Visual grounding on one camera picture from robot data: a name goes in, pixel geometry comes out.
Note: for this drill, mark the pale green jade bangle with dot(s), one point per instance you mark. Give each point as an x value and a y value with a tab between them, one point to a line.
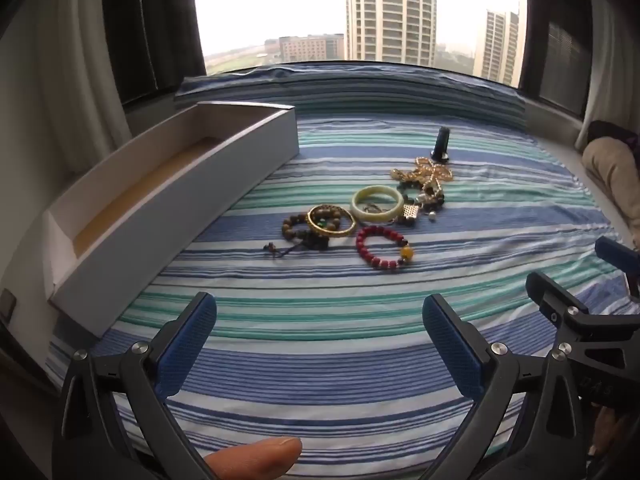
357	205

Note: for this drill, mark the gold bangle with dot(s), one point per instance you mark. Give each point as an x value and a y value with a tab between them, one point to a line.
330	233

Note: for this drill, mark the long white cardboard box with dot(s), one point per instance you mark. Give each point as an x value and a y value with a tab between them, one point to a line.
175	225

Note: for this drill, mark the beige cushion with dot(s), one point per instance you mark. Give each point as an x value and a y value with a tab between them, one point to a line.
615	175

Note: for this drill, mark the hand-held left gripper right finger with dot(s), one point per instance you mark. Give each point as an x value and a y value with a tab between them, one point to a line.
450	345

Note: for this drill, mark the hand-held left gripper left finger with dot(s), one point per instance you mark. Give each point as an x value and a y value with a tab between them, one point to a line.
185	345

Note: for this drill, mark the white curtain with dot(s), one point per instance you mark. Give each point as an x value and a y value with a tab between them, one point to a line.
615	60
85	60

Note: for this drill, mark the slim beige apartment building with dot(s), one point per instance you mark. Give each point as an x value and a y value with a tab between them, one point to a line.
495	45

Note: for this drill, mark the dark purple cloth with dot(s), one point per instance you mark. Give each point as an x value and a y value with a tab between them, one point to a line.
612	130

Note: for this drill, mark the person's left hand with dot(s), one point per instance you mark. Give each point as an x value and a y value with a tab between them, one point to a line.
255	457

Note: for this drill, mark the tall beige tower building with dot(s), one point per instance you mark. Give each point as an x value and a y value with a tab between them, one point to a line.
390	10

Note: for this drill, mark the dark side window blind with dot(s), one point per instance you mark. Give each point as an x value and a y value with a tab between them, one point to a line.
555	45

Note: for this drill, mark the gold mesh pearl earring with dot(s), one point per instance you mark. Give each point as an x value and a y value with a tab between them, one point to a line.
409	214

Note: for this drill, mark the large window pane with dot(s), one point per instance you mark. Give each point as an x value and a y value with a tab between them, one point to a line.
275	5

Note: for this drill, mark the person's right hand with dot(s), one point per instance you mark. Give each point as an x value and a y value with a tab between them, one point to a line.
602	432

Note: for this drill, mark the low wide building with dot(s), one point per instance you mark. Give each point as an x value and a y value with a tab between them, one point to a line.
310	47

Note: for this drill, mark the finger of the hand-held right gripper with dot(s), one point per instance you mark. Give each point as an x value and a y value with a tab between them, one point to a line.
550	297
617	257

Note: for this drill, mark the blue green striped bedsheet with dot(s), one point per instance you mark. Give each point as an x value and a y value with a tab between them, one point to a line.
350	310

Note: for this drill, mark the striped long cushion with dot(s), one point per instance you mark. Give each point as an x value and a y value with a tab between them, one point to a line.
350	92

